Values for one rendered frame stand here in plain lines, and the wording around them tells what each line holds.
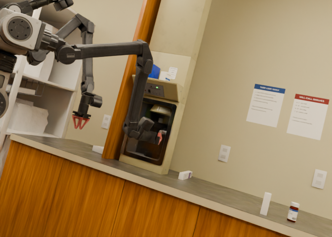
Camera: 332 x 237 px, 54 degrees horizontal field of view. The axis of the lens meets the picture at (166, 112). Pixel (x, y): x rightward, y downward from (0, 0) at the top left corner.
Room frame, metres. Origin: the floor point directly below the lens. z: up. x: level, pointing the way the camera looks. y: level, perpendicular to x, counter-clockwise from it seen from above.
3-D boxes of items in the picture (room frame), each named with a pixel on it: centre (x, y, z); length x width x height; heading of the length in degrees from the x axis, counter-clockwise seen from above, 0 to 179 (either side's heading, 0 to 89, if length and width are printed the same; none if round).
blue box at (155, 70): (2.08, 0.17, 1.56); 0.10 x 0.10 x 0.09; 66
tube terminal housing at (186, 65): (2.22, 0.03, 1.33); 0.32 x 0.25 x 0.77; 66
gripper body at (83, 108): (1.93, 0.48, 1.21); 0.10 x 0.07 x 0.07; 156
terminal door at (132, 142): (2.10, 0.08, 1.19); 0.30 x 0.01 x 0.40; 66
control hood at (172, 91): (2.05, 0.10, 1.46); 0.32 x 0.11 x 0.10; 66
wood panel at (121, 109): (2.34, 0.22, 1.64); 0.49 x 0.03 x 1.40; 156
